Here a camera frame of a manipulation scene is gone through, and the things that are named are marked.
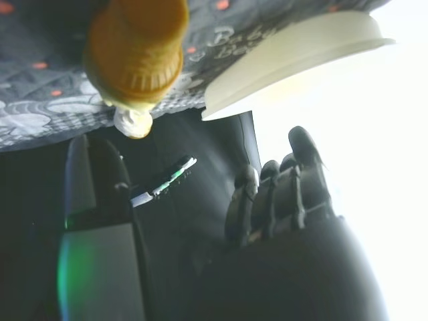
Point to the yellow orange food piece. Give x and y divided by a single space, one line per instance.
133 53

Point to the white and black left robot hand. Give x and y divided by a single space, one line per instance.
284 267

